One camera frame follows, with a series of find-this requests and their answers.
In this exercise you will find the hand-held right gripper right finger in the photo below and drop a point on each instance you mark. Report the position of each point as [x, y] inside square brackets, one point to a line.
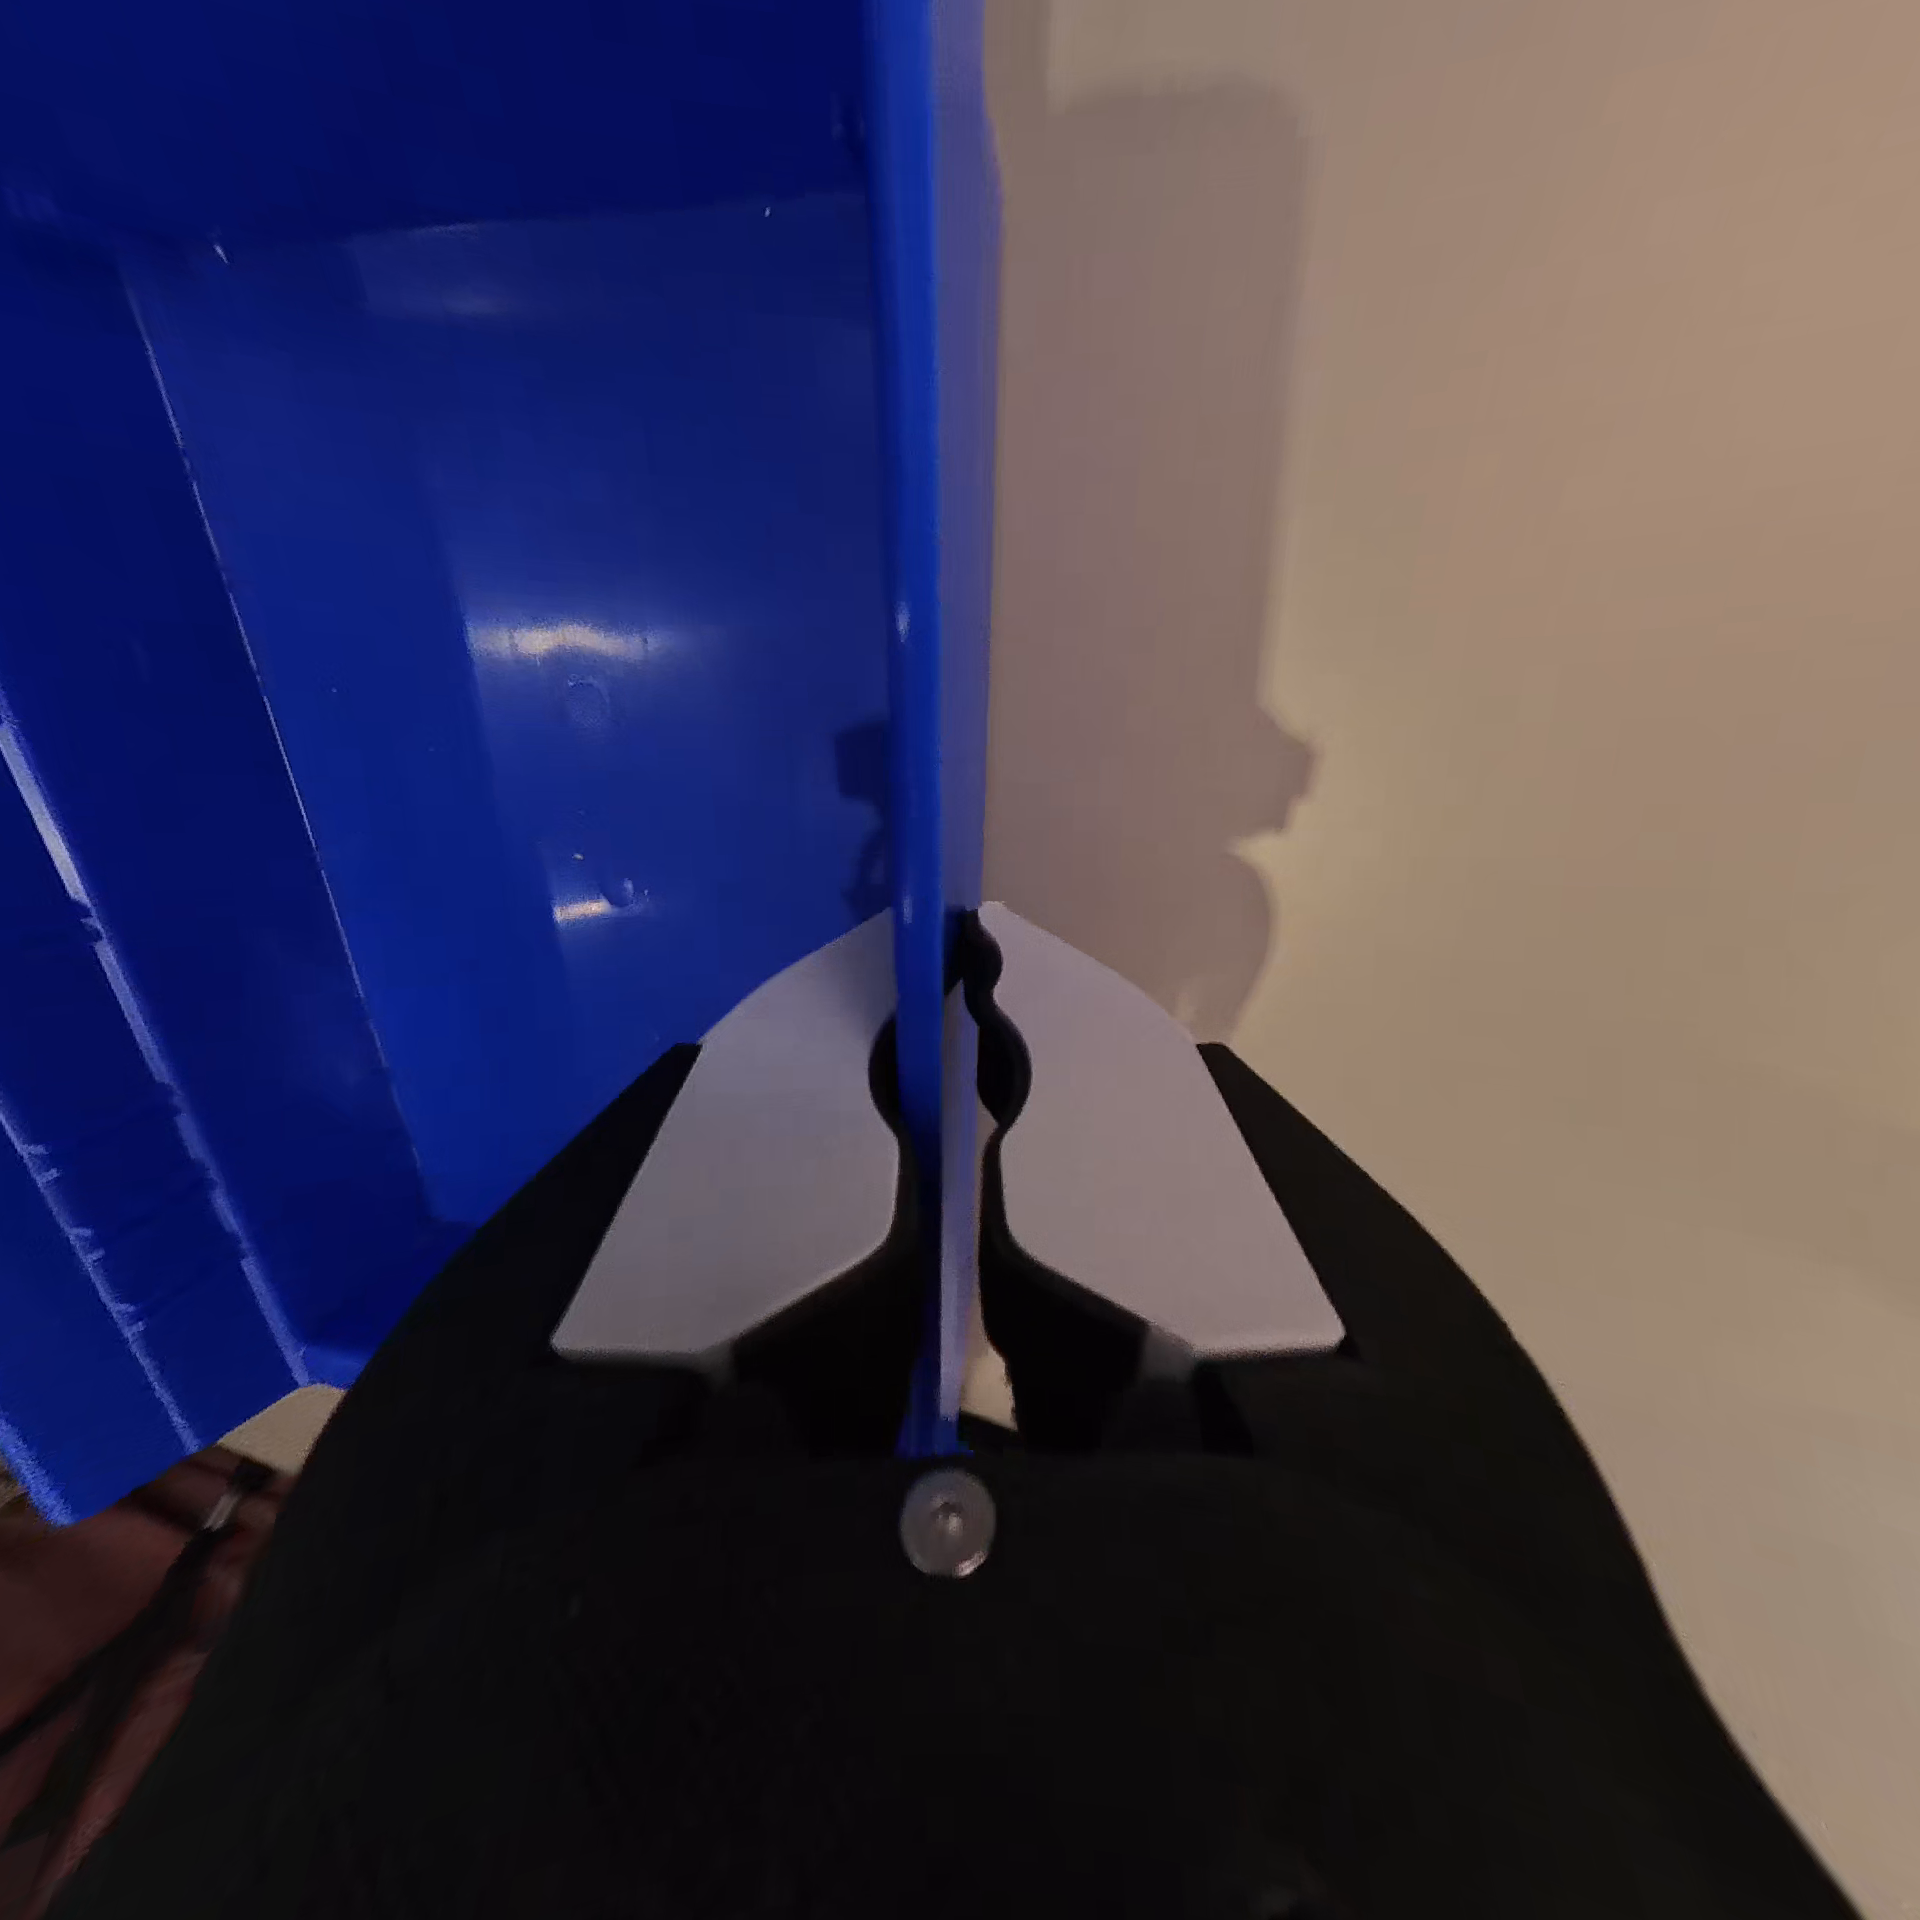
[1173, 1201]

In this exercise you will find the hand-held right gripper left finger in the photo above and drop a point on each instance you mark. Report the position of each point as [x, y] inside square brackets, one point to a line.
[751, 1201]

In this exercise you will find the blue plastic bin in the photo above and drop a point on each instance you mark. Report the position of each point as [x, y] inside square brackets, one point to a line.
[449, 600]

